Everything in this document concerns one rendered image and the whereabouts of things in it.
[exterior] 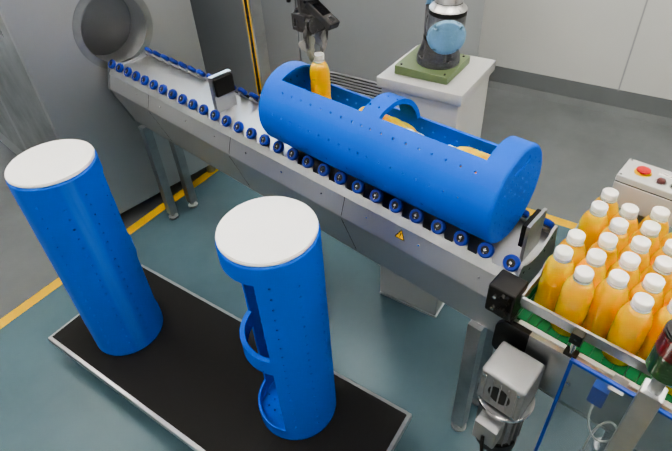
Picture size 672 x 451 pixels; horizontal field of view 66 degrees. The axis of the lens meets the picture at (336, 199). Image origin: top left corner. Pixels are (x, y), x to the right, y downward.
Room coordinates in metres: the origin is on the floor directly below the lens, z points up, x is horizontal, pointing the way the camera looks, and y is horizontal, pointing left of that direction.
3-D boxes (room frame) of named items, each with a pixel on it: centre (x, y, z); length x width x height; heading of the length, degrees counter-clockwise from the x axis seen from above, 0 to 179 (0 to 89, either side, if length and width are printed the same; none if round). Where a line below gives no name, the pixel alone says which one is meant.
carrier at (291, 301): (1.04, 0.19, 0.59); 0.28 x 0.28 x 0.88
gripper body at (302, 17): (1.64, 0.05, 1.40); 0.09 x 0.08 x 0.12; 45
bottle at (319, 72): (1.62, 0.03, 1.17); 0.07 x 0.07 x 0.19
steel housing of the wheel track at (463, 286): (1.74, 0.23, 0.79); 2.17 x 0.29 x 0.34; 45
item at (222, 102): (1.94, 0.43, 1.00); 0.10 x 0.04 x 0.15; 135
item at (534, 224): (1.00, -0.51, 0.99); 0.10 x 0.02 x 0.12; 135
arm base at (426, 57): (1.72, -0.39, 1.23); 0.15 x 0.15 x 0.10
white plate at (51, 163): (1.44, 0.93, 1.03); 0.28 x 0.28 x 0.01
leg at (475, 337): (1.00, -0.42, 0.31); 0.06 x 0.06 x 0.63; 45
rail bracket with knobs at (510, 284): (0.82, -0.40, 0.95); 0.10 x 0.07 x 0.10; 135
